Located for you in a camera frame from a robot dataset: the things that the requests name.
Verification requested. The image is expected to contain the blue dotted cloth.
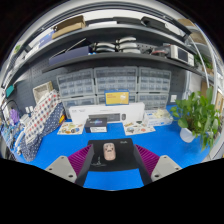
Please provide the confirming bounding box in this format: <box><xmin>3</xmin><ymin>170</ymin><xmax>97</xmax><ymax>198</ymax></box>
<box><xmin>19</xmin><ymin>101</ymin><xmax>66</xmax><ymax>163</ymax></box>

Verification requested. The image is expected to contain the dark wall shelf unit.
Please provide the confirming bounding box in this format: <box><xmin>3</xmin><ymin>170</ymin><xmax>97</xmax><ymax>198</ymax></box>
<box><xmin>3</xmin><ymin>13</ymin><xmax>214</xmax><ymax>84</ymax></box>

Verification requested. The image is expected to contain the beige open wooden box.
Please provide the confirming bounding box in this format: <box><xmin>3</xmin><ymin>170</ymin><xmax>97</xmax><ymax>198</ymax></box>
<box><xmin>32</xmin><ymin>80</ymin><xmax>54</xmax><ymax>104</ymax></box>

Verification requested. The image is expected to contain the white keyboard packaging box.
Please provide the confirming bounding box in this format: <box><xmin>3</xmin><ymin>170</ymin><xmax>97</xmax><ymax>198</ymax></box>
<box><xmin>68</xmin><ymin>101</ymin><xmax>146</xmax><ymax>126</ymax></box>

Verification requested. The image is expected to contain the printed sticker sheet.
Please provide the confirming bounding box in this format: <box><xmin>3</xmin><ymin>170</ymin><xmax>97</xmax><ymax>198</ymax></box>
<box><xmin>122</xmin><ymin>120</ymin><xmax>157</xmax><ymax>137</ymax></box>
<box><xmin>56</xmin><ymin>121</ymin><xmax>85</xmax><ymax>136</ymax></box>

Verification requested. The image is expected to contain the white tissue box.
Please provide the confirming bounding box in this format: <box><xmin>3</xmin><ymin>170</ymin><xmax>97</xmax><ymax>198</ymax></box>
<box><xmin>142</xmin><ymin>108</ymin><xmax>174</xmax><ymax>127</ymax></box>

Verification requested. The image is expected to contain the white shelf rack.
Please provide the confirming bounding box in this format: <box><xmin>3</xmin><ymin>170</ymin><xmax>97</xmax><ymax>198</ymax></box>
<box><xmin>176</xmin><ymin>16</ymin><xmax>224</xmax><ymax>111</ymax></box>

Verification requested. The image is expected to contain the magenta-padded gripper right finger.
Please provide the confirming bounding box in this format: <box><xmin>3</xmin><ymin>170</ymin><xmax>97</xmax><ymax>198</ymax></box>
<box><xmin>133</xmin><ymin>144</ymin><xmax>184</xmax><ymax>186</ymax></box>

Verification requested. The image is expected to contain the translucent pink computer mouse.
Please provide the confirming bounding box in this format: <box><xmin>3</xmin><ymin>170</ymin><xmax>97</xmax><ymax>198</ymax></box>
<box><xmin>102</xmin><ymin>142</ymin><xmax>116</xmax><ymax>162</ymax></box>

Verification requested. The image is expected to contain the green plant in white pot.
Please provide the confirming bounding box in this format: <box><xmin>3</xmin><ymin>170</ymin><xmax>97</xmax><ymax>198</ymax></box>
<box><xmin>169</xmin><ymin>87</ymin><xmax>222</xmax><ymax>152</ymax></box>

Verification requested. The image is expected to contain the yellow card with blue edge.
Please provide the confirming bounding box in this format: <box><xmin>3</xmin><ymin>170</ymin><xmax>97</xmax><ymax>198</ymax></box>
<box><xmin>104</xmin><ymin>89</ymin><xmax>130</xmax><ymax>106</ymax></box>

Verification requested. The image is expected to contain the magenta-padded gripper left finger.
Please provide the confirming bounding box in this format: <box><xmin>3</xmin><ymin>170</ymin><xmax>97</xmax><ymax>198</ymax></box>
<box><xmin>44</xmin><ymin>144</ymin><xmax>95</xmax><ymax>187</ymax></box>

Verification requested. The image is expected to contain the small black product box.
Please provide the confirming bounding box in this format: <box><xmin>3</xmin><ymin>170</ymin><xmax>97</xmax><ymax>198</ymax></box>
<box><xmin>83</xmin><ymin>117</ymin><xmax>109</xmax><ymax>134</ymax></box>

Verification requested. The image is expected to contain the black mouse pad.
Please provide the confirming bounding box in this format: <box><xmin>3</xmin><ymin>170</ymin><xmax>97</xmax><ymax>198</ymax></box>
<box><xmin>87</xmin><ymin>137</ymin><xmax>144</xmax><ymax>173</ymax></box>

